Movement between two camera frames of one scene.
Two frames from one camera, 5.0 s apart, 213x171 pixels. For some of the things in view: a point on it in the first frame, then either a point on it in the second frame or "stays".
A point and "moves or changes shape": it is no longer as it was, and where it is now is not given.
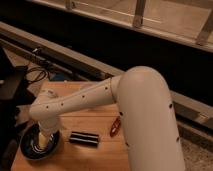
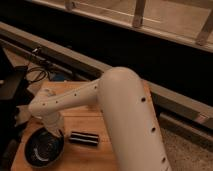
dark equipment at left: [15, 91] stays
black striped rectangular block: [84, 139] stays
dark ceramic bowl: [30, 145] moves or changes shape
